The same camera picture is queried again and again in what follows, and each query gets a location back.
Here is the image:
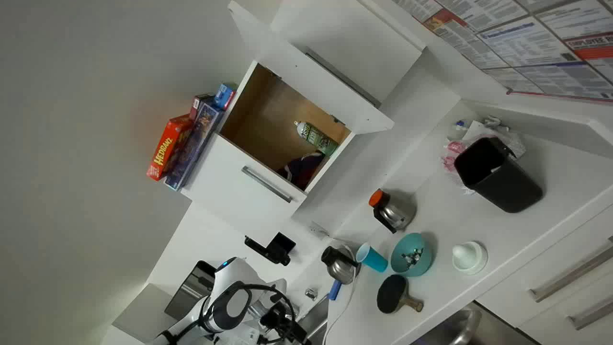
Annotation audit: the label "steel sink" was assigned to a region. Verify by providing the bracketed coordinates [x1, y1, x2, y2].
[411, 304, 539, 345]

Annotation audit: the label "wall posters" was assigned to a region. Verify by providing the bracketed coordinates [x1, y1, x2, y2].
[392, 0, 613, 102]

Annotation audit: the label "teal bowl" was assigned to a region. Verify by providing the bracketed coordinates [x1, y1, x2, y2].
[390, 235, 434, 277]

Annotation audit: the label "blue box on cabinet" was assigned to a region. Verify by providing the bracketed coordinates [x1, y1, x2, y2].
[164, 97, 221, 193]

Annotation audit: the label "pink white package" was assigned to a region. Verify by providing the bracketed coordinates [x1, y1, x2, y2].
[442, 120, 474, 173]

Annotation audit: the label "black mounted camera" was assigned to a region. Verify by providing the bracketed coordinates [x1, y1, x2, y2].
[243, 233, 294, 267]

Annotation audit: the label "large steel black-lid carafe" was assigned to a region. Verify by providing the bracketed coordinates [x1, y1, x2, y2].
[321, 246, 357, 285]

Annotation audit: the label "orange box on cabinet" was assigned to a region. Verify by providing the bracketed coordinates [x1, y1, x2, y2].
[147, 116, 193, 181]

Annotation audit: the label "small blue box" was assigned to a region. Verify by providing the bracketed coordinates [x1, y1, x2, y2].
[214, 83, 235, 110]

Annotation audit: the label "dark blue mesh bag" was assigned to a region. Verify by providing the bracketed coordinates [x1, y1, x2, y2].
[277, 152, 323, 191]

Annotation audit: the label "black waste bin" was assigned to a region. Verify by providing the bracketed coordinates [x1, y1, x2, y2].
[453, 139, 543, 214]

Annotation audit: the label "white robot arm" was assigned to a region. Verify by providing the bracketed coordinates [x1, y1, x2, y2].
[145, 258, 310, 345]

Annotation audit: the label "green silicone lubricant spray can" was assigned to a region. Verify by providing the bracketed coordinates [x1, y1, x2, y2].
[294, 122, 336, 156]

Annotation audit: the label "white open cabinet door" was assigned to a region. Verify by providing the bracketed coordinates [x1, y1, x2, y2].
[227, 0, 394, 135]

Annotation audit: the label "white round lid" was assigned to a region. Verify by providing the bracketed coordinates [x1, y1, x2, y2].
[451, 242, 488, 275]

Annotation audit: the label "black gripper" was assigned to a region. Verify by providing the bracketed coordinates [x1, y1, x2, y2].
[258, 304, 311, 345]

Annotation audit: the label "steel drawer handle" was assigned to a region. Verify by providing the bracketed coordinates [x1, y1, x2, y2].
[528, 239, 613, 304]

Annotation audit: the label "teal plastic cup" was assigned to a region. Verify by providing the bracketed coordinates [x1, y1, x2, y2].
[356, 244, 388, 273]

